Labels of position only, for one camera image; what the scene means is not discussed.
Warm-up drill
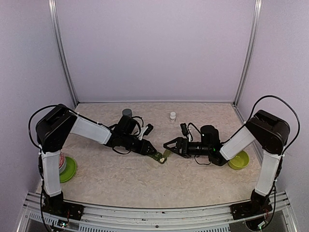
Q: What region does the small white pill bottle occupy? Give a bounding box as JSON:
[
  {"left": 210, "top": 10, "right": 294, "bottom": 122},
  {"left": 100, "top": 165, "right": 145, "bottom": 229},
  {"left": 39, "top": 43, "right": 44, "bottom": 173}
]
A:
[{"left": 169, "top": 112, "right": 176, "bottom": 122}]

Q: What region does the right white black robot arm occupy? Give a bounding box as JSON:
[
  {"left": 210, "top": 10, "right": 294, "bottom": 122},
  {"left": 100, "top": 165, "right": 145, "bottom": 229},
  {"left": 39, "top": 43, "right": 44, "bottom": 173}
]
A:
[{"left": 160, "top": 102, "right": 262, "bottom": 207}]

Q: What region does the aluminium frame post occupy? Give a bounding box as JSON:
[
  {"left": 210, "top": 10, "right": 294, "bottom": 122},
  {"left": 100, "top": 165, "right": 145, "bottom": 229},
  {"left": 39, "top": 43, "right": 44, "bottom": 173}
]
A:
[
  {"left": 233, "top": 0, "right": 263, "bottom": 107},
  {"left": 48, "top": 0, "right": 79, "bottom": 107}
]

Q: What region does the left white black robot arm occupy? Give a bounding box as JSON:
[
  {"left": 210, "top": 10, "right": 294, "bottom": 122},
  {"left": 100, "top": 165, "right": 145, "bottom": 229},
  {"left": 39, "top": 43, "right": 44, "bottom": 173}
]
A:
[{"left": 28, "top": 104, "right": 157, "bottom": 218}]

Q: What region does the front aluminium rail base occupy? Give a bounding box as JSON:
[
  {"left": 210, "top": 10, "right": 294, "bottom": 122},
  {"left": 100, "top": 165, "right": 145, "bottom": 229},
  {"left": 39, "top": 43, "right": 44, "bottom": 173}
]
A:
[{"left": 16, "top": 190, "right": 297, "bottom": 232}]

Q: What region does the green weekly pill organizer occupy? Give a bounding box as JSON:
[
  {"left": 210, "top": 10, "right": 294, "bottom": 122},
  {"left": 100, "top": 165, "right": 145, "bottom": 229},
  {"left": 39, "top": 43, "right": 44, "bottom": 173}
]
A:
[{"left": 150, "top": 149, "right": 171, "bottom": 164}]

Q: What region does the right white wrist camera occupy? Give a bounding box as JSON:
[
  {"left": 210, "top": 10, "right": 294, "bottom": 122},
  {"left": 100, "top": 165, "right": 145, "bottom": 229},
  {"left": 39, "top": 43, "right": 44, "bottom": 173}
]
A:
[{"left": 180, "top": 123, "right": 193, "bottom": 142}]

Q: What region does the right aluminium frame post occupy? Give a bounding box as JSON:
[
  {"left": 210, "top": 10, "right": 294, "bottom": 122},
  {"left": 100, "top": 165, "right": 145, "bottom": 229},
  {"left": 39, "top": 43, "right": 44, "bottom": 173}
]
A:
[{"left": 233, "top": 0, "right": 263, "bottom": 107}]

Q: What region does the left aluminium frame post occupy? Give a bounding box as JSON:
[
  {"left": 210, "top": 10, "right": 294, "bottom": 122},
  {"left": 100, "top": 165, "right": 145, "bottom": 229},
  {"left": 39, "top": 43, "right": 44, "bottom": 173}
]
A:
[{"left": 48, "top": 0, "right": 79, "bottom": 107}]

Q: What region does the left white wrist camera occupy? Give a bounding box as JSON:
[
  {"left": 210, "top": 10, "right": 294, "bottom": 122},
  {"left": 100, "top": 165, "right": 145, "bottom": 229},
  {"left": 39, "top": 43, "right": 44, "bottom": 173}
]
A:
[{"left": 138, "top": 124, "right": 154, "bottom": 140}]

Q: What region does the orange pill bottle grey cap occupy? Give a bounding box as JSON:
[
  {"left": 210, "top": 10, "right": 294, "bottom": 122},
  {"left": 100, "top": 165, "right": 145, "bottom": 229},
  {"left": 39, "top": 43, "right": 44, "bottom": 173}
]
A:
[{"left": 122, "top": 108, "right": 133, "bottom": 118}]

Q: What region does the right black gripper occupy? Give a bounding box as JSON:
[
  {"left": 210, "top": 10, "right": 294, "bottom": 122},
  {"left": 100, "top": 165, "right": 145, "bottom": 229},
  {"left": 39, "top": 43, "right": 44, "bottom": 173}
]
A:
[{"left": 164, "top": 137, "right": 211, "bottom": 158}]

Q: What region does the green plate left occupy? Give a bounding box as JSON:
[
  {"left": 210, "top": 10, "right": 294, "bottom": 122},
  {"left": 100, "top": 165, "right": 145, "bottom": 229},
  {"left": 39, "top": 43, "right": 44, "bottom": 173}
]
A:
[{"left": 59, "top": 157, "right": 77, "bottom": 183}]

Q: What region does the red patterned round tin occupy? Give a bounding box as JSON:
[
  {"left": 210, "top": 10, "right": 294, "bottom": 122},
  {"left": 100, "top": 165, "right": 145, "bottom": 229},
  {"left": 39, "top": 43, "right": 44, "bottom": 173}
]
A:
[{"left": 59, "top": 152, "right": 67, "bottom": 174}]

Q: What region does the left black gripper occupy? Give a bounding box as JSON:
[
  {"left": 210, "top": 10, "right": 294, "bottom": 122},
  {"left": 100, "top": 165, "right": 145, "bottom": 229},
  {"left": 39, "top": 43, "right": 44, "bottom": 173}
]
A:
[{"left": 122, "top": 133, "right": 157, "bottom": 156}]

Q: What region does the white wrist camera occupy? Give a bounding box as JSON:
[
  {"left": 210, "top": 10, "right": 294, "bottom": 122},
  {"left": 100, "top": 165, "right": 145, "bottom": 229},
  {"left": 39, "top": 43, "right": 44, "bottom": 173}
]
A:
[
  {"left": 138, "top": 124, "right": 154, "bottom": 140},
  {"left": 180, "top": 123, "right": 193, "bottom": 142}
]

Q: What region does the green bowl right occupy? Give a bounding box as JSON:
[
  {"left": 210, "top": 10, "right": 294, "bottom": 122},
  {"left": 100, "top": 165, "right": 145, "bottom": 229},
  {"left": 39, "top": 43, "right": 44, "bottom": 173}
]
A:
[{"left": 228, "top": 151, "right": 250, "bottom": 170}]

